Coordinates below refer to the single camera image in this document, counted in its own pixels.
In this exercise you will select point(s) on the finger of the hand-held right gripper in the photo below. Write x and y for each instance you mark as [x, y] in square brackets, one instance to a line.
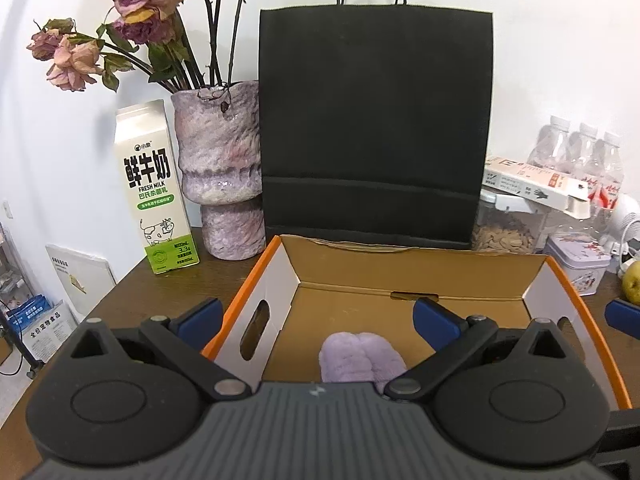
[622, 316]

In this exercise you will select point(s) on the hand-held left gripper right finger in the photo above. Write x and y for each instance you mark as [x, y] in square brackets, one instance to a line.
[435, 322]

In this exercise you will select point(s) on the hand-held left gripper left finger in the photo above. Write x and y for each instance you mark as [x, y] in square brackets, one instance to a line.
[200, 317]

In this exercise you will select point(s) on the lilac fluffy plush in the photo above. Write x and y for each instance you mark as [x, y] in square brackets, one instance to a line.
[360, 360]

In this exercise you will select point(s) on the orange cardboard box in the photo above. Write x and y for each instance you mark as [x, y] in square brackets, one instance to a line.
[350, 270]

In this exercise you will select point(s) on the green pear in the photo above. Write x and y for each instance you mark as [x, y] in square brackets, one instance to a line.
[632, 282]

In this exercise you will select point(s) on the white patterned tin box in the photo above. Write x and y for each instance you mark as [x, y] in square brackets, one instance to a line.
[575, 265]

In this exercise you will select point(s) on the white round device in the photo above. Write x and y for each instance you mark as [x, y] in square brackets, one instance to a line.
[627, 220]

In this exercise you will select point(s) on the clear container with seeds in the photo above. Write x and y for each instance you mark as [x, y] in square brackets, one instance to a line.
[505, 235]

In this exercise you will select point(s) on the white green milk carton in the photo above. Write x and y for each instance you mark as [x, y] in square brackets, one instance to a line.
[155, 185]

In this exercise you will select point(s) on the purple mottled ceramic vase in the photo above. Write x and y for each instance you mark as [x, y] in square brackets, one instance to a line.
[220, 160]

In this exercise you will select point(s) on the blue white packets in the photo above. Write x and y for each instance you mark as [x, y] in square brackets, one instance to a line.
[40, 325]

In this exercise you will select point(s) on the long white carton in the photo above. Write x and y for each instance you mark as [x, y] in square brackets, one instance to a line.
[530, 182]

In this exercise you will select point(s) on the black paper bag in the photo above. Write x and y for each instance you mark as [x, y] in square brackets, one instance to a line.
[375, 125]

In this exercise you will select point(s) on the dried pink roses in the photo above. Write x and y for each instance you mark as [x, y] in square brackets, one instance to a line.
[145, 5]

